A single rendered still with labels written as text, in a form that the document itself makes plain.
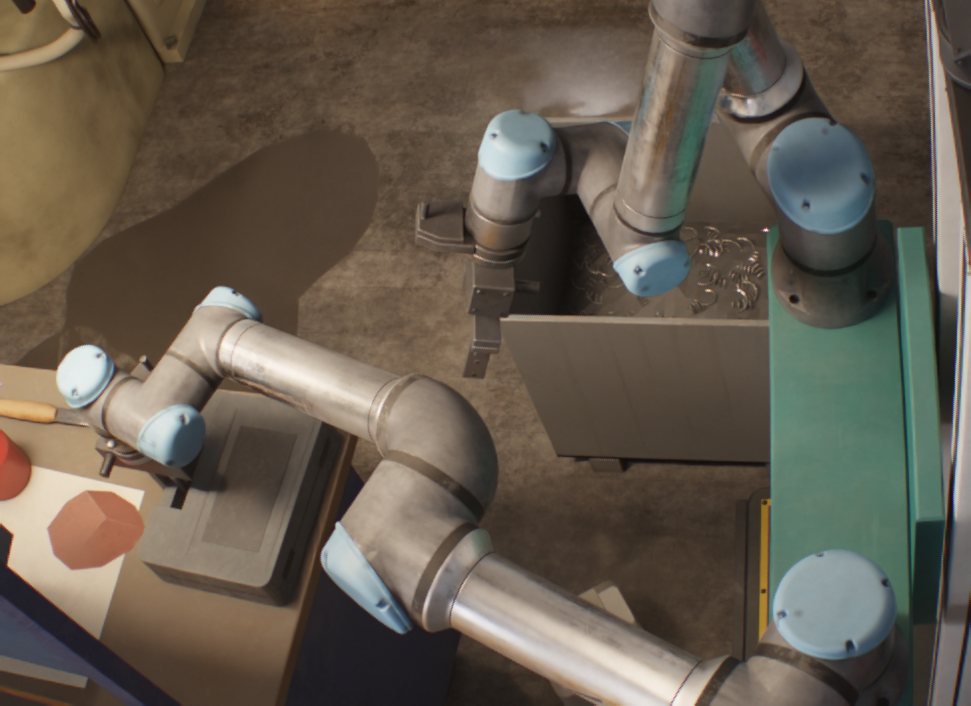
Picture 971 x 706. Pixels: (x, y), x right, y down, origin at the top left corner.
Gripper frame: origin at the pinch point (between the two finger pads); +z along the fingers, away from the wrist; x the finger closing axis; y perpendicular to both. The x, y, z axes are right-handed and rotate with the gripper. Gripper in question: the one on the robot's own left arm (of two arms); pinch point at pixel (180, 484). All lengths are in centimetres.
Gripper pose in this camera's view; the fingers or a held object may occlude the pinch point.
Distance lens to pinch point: 209.6
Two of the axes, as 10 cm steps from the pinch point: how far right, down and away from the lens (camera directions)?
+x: 9.4, 1.1, -3.3
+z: 2.3, 5.1, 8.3
